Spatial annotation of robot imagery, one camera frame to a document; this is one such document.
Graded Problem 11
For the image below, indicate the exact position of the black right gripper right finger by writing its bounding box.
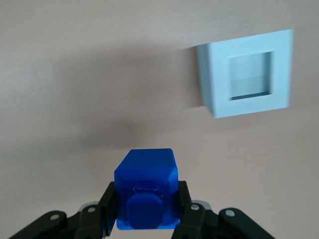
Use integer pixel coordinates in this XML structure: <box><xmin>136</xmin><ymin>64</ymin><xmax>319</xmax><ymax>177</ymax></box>
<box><xmin>171</xmin><ymin>180</ymin><xmax>275</xmax><ymax>239</ymax></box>

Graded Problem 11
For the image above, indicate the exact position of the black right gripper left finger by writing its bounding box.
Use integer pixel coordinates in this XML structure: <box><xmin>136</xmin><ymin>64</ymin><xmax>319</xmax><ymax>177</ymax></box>
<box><xmin>7</xmin><ymin>181</ymin><xmax>118</xmax><ymax>239</ymax></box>

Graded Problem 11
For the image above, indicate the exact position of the blue plastic part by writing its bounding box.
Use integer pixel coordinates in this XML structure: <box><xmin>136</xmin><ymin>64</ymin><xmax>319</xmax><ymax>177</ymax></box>
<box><xmin>113</xmin><ymin>148</ymin><xmax>180</xmax><ymax>231</ymax></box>

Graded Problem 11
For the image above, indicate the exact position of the gray square base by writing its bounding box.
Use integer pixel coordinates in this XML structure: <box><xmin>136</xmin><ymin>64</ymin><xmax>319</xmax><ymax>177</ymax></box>
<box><xmin>196</xmin><ymin>28</ymin><xmax>295</xmax><ymax>120</ymax></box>

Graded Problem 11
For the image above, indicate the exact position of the brown table cover sheet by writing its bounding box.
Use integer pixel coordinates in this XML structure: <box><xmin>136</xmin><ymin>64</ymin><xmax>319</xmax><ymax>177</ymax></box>
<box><xmin>0</xmin><ymin>0</ymin><xmax>319</xmax><ymax>239</ymax></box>

